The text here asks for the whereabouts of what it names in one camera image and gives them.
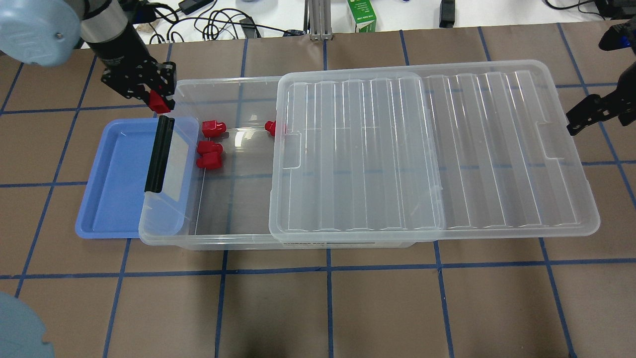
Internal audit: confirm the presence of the blue plastic tray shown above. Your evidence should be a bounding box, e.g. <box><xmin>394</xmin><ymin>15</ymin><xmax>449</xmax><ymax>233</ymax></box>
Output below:
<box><xmin>75</xmin><ymin>116</ymin><xmax>201</xmax><ymax>243</ymax></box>

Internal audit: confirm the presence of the clear plastic storage box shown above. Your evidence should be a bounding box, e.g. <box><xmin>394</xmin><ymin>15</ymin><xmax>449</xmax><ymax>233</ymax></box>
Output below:
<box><xmin>138</xmin><ymin>76</ymin><xmax>445</xmax><ymax>250</ymax></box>

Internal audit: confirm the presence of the green white carton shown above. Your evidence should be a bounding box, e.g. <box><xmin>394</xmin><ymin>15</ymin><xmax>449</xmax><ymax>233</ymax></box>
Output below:
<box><xmin>346</xmin><ymin>0</ymin><xmax>378</xmax><ymax>33</ymax></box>

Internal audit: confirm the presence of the black box handle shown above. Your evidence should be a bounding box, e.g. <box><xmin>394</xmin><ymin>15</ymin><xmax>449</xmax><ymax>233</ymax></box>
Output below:
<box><xmin>145</xmin><ymin>115</ymin><xmax>175</xmax><ymax>193</ymax></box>

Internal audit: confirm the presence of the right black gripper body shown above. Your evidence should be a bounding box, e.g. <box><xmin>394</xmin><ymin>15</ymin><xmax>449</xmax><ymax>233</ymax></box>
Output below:
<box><xmin>589</xmin><ymin>20</ymin><xmax>636</xmax><ymax>125</ymax></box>

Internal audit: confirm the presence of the red block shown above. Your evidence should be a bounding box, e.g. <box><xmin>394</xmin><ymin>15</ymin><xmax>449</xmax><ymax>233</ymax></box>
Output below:
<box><xmin>196</xmin><ymin>152</ymin><xmax>223</xmax><ymax>170</ymax></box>
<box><xmin>201</xmin><ymin>120</ymin><xmax>227</xmax><ymax>138</ymax></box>
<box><xmin>147</xmin><ymin>90</ymin><xmax>172</xmax><ymax>115</ymax></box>
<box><xmin>197</xmin><ymin>140</ymin><xmax>224</xmax><ymax>156</ymax></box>
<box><xmin>264</xmin><ymin>120</ymin><xmax>287</xmax><ymax>137</ymax></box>

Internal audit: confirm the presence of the red block under lid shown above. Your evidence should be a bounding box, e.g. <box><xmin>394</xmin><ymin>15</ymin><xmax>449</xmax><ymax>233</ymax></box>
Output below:
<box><xmin>264</xmin><ymin>120</ymin><xmax>287</xmax><ymax>137</ymax></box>

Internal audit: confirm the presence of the clear plastic box lid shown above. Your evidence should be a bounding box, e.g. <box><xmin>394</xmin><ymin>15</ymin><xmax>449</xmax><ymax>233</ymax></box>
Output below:
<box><xmin>268</xmin><ymin>60</ymin><xmax>600</xmax><ymax>243</ymax></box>

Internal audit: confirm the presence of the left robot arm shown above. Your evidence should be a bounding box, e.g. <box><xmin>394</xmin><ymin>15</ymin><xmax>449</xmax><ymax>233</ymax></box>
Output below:
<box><xmin>1</xmin><ymin>0</ymin><xmax>176</xmax><ymax>113</ymax></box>

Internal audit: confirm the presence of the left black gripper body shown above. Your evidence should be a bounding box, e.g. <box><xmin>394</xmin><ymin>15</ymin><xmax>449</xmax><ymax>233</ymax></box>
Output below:
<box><xmin>101</xmin><ymin>59</ymin><xmax>177</xmax><ymax>110</ymax></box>

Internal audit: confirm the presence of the aluminium frame post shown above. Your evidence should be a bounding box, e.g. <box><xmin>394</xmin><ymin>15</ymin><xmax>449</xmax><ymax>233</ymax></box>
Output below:
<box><xmin>304</xmin><ymin>0</ymin><xmax>332</xmax><ymax>41</ymax></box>

